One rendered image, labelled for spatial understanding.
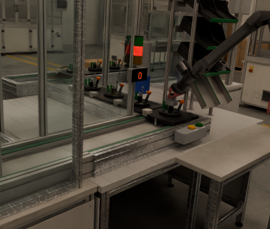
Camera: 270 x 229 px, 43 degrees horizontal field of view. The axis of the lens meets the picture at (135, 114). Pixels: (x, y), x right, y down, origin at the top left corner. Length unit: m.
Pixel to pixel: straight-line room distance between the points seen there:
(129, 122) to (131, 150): 0.37
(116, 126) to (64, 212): 0.66
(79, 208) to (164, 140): 0.59
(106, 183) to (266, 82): 5.01
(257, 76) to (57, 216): 5.28
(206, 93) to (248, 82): 4.11
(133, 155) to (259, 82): 4.82
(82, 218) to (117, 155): 0.31
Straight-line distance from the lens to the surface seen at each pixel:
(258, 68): 6.25
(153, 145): 1.71
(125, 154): 1.57
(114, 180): 1.47
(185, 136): 1.78
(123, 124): 1.90
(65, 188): 1.36
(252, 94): 6.34
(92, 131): 1.76
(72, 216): 1.42
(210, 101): 2.25
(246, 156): 1.88
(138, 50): 1.89
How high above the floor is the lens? 1.55
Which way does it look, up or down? 17 degrees down
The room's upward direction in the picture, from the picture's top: 4 degrees clockwise
